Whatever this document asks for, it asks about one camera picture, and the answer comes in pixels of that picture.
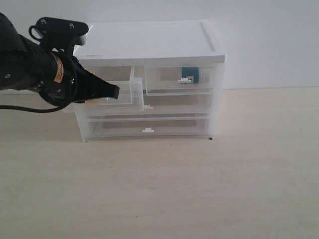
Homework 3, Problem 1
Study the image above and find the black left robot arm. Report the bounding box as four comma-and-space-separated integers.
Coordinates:
0, 14, 120, 113

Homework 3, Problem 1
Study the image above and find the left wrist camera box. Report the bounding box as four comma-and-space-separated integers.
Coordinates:
28, 17, 89, 56

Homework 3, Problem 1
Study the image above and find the wide clear drawer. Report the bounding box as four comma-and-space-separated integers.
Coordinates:
75, 94, 213, 116
80, 117, 213, 140

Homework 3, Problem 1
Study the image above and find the white plastic drawer cabinet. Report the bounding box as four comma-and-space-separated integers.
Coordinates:
74, 20, 226, 141

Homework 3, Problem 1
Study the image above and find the middle wide clear drawer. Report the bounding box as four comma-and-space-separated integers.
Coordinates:
75, 94, 213, 116

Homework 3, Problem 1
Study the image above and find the white capped blue bottle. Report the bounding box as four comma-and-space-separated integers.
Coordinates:
181, 67, 211, 84

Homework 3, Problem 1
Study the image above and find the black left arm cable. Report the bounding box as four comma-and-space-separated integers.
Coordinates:
0, 102, 68, 114

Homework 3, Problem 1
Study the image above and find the bottom wide clear drawer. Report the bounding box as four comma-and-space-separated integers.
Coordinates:
80, 117, 213, 140

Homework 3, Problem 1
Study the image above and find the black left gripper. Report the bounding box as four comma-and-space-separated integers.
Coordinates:
32, 52, 120, 106

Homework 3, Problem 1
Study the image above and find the yellow triangular sponge block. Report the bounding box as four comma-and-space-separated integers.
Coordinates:
85, 99, 99, 104

